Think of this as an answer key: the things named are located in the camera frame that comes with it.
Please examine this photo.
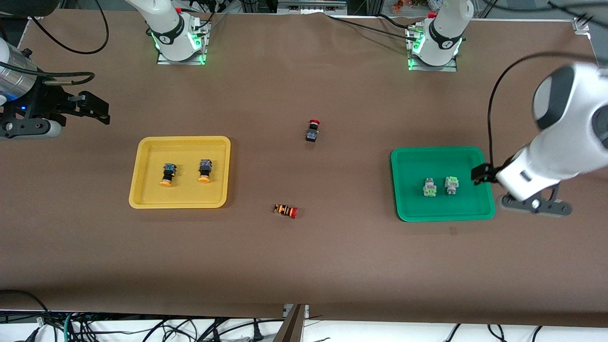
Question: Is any green plastic tray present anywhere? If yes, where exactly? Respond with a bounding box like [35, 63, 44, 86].
[390, 146, 496, 223]

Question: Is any yellow plastic tray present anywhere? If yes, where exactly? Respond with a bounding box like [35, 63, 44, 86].
[128, 136, 231, 209]

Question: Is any brown paper table cover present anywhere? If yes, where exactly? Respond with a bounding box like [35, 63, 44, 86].
[0, 9, 608, 328]

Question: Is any black looping table cable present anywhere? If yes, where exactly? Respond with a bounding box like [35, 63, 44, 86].
[29, 0, 110, 55]

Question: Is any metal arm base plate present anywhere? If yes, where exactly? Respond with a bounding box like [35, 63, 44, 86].
[407, 26, 459, 73]
[156, 21, 210, 66]

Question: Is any black cable to arm base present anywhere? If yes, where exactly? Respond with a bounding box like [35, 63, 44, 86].
[325, 13, 428, 41]

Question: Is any black floor cable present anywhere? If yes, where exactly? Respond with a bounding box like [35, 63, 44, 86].
[0, 289, 58, 342]

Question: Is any green floor cable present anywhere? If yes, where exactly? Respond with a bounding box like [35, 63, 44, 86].
[63, 313, 79, 342]

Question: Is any aluminium frame rail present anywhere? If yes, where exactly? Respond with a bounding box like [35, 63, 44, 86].
[277, 0, 348, 16]

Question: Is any wooden table support post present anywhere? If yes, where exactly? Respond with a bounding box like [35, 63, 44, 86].
[272, 304, 310, 342]

